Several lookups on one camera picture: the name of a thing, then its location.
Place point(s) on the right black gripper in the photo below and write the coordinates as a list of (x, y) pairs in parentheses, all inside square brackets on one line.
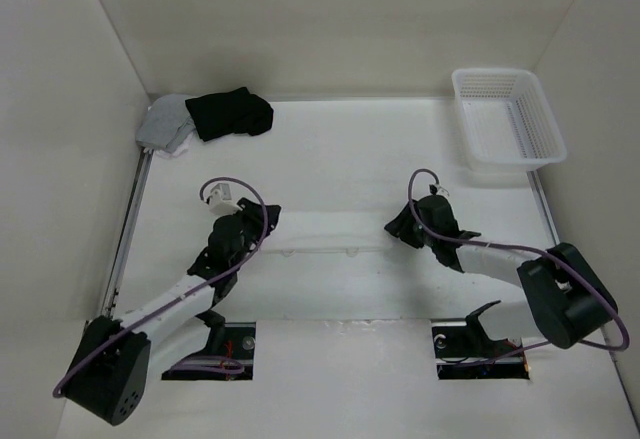
[(400, 227)]

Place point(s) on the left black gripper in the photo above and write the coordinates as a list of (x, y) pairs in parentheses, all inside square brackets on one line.
[(255, 214)]

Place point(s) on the white tank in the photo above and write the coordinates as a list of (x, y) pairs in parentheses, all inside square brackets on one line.
[(328, 232), (181, 149)]

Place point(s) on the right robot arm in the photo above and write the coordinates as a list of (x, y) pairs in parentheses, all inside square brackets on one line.
[(564, 296)]

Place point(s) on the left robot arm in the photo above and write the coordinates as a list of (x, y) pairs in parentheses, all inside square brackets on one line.
[(116, 356)]

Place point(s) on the white folded tank top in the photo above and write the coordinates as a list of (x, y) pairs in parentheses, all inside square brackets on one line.
[(181, 149)]

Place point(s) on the black folded tank top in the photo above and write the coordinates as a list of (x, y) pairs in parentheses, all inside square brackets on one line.
[(236, 112)]

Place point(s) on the grey folded tank top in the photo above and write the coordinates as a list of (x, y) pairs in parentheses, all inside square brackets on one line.
[(166, 124)]

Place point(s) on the white plastic basket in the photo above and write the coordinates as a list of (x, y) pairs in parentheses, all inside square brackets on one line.
[(506, 122)]

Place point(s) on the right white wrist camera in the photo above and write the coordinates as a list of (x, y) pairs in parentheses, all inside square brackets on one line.
[(437, 189)]

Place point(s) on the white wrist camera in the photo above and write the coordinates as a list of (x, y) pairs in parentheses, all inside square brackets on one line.
[(437, 189), (219, 200)]

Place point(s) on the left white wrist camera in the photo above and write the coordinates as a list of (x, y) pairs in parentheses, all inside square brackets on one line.
[(219, 200)]

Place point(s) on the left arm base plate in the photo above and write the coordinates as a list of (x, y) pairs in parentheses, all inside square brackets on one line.
[(237, 341)]

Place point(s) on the right metal table rail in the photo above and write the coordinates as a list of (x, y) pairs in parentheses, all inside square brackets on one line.
[(543, 207)]

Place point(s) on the metal table rail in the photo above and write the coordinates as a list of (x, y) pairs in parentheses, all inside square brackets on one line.
[(543, 207), (116, 270)]

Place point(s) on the left metal table rail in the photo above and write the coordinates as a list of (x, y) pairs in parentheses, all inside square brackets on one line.
[(116, 270)]

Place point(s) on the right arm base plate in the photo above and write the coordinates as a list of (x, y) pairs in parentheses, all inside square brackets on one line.
[(458, 346)]

